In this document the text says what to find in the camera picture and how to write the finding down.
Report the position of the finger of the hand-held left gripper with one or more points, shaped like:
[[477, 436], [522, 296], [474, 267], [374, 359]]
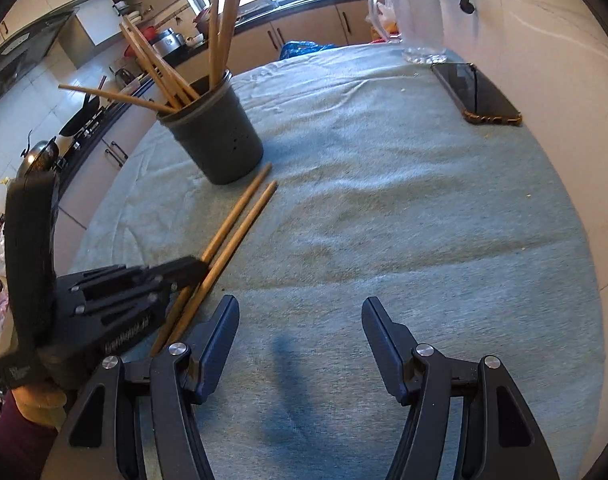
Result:
[[134, 285]]

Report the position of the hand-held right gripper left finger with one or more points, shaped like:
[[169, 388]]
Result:
[[216, 345]]

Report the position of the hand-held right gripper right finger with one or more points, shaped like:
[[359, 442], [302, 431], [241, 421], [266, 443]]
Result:
[[384, 345]]

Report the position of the dark grey utensil holder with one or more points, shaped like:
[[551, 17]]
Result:
[[219, 135]]

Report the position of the person's left forearm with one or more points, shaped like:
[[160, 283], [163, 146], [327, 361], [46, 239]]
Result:
[[19, 440]]

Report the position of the wok with metal lid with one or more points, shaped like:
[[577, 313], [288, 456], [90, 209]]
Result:
[[39, 155]]

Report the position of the blue-grey tablecloth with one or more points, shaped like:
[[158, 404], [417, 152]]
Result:
[[384, 210]]

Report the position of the black wok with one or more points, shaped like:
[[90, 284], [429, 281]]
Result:
[[81, 112]]

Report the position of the dark range hood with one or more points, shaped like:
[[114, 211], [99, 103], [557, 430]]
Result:
[[19, 55]]

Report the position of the steel cooking pot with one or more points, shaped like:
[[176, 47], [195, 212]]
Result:
[[166, 42]]

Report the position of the small white bowl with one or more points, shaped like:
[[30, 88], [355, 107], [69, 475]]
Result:
[[195, 40]]

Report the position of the black smartphone in brown case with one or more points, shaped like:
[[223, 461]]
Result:
[[479, 92]]

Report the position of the dark red pot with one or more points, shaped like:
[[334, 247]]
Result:
[[201, 22]]

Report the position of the blue plastic bag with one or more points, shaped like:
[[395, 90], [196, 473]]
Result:
[[304, 49]]

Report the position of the clear plastic pitcher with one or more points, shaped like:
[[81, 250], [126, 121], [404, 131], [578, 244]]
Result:
[[419, 15]]

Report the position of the black kitchen counter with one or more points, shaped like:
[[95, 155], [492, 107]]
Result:
[[304, 0]]

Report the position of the wall dish rack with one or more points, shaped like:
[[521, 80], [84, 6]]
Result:
[[131, 5]]

